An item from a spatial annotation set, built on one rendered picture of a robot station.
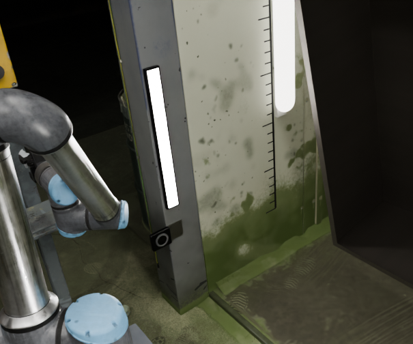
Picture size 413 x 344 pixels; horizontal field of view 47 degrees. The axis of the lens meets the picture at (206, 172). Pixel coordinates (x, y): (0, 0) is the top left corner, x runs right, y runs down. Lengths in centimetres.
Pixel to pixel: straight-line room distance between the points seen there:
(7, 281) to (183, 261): 121
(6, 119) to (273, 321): 169
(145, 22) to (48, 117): 85
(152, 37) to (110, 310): 102
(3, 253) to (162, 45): 102
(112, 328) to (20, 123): 55
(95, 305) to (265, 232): 148
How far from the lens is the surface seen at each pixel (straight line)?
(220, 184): 226
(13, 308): 131
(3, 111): 106
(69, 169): 121
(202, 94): 204
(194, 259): 237
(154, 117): 190
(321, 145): 181
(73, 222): 156
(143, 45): 184
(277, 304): 247
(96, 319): 128
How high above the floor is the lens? 178
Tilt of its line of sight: 29 degrees down
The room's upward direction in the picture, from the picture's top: 6 degrees counter-clockwise
